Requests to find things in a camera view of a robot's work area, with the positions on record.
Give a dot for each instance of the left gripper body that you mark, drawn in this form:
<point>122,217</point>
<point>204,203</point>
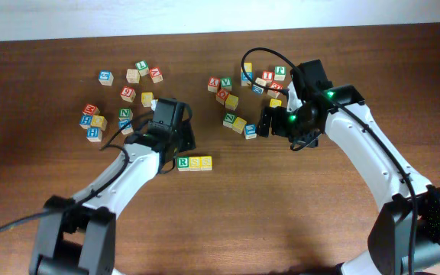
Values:
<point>186,137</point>

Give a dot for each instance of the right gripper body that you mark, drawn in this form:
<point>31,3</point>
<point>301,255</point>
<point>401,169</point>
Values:
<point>289,123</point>

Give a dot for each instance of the green letter R block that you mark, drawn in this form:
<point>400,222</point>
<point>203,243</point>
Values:
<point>183,164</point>

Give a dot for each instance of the yellow letter S block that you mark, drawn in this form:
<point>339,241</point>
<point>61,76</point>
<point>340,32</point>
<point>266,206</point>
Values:
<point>195,163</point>

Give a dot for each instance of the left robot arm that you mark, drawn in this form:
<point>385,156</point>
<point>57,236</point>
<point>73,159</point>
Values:
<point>77,235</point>

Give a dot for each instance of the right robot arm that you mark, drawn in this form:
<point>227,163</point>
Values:
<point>405,238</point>

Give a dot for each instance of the yellow block right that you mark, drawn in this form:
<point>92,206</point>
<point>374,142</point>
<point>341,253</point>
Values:
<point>275,103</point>

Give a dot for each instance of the red letter E block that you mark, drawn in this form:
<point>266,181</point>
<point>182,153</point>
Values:
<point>274,90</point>

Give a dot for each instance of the yellow tilted block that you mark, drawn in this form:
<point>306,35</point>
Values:
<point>154,104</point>

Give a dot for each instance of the green letter Z block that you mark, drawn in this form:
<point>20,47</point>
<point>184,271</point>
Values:
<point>229,119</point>

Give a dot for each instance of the blue letter L block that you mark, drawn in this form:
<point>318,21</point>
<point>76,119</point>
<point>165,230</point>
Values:
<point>250,131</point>

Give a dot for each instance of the yellow letter G block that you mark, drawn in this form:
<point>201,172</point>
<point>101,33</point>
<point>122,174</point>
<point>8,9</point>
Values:
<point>238,125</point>

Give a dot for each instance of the blue letter P block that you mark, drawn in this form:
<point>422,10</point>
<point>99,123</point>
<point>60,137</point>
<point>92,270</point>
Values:
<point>125,127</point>

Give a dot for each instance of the yellow block left cluster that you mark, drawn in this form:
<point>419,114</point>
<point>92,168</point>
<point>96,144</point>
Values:
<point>146,99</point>

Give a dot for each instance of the red letter Q block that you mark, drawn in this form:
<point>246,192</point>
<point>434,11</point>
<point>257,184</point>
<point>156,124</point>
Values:
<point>222,95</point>

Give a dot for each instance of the wooden block blue side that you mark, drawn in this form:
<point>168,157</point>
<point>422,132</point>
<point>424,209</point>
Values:
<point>259,85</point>

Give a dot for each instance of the green letter J block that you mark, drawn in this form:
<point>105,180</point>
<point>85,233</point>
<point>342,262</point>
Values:
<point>279,73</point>

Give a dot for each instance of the yellow block beside Q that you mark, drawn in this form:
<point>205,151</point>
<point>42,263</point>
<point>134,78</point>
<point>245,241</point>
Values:
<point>231,102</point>

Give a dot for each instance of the red letter I block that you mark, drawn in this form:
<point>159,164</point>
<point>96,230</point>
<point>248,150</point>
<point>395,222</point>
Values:
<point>268,76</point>

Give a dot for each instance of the red letter Y block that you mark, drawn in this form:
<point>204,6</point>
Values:
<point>213,84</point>

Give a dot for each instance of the green letter N block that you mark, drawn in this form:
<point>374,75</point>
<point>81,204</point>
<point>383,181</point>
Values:
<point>125,114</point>

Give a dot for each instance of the green letter V block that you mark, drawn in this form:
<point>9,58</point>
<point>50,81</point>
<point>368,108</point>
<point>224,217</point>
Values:
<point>226,83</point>

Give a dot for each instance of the red letter A block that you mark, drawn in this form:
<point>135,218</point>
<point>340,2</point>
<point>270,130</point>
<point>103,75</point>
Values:
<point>156,75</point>

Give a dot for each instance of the blue letter X block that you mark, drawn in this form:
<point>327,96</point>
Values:
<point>246,78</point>

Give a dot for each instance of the red number 6 block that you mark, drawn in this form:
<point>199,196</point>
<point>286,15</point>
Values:
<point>128,94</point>

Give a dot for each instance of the yellow block top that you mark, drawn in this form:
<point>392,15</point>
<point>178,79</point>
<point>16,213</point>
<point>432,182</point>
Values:
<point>247,67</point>

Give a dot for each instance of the plain wooden block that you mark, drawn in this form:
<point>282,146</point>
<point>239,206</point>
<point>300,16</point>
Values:
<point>133,76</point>

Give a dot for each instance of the green letter L block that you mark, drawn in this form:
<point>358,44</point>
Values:
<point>142,68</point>

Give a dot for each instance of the yellow block beside H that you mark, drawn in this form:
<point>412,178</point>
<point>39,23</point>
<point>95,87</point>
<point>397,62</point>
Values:
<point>99,121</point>

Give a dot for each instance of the blue letter H block lower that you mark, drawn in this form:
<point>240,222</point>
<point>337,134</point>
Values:
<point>94,134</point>

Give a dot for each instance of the blue letter h block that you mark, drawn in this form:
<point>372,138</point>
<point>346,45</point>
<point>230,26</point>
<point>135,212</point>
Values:
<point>94,134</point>
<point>85,121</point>

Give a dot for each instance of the red letter M block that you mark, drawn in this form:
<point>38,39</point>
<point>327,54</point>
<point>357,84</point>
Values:
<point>91,110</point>

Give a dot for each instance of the blue letter H block upper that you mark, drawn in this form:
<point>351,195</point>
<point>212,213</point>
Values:
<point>85,121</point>

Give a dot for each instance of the blue number 5 block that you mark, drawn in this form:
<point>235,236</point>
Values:
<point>106,78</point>

